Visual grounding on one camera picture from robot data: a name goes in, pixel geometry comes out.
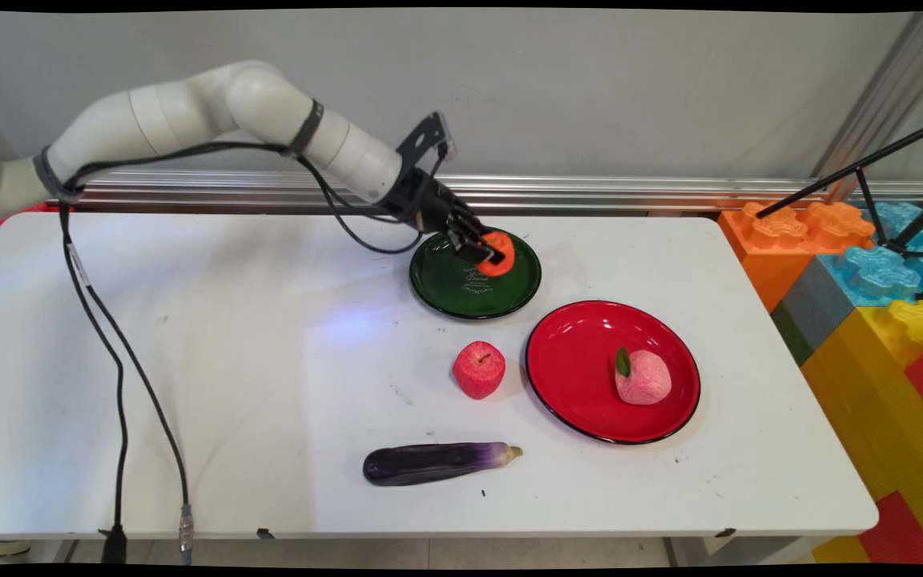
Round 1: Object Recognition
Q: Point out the pink toy peach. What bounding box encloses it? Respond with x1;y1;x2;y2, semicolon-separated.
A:
615;347;673;406

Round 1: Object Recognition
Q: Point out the yellow giant building block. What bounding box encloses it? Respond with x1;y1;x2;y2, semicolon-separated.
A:
801;300;923;565

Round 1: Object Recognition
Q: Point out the grey velcro arm strap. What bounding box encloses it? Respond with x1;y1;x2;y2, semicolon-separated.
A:
32;144;87;206
288;98;325;158

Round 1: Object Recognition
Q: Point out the red round plate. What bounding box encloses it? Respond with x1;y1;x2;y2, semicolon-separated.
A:
526;301;702;446

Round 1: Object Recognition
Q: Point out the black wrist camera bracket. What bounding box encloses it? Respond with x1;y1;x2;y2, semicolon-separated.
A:
395;111;451;174

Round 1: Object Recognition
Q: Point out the black cable with silver connector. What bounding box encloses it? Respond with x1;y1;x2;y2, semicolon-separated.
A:
57;140;430;567

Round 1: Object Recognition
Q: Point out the aluminium rail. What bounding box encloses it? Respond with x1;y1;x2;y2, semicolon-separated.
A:
69;170;923;216

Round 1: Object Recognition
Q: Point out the green round plate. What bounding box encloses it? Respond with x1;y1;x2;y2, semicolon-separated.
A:
409;225;543;321

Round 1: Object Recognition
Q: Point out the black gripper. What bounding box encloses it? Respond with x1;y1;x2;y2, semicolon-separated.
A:
386;164;507;266

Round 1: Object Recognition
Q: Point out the black tripod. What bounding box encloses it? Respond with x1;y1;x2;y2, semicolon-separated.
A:
756;115;923;261

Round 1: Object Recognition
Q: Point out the blue giant building block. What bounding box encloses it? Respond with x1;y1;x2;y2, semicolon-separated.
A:
818;200;923;309

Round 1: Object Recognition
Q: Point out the black cable with black plug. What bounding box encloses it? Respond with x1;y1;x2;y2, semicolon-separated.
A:
57;140;450;565

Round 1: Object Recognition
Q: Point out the red toy apple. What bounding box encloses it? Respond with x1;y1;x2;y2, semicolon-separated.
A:
453;341;506;400

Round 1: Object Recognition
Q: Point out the grey giant building block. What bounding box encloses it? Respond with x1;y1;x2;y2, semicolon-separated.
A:
772;256;860;366

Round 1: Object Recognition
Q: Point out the orange toy persimmon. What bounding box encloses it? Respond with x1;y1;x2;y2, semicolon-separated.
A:
475;231;516;279

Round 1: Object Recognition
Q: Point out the orange giant building block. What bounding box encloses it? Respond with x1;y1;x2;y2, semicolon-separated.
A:
718;200;877;314

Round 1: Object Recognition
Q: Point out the purple toy eggplant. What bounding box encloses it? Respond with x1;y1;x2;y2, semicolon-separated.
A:
363;442;524;487

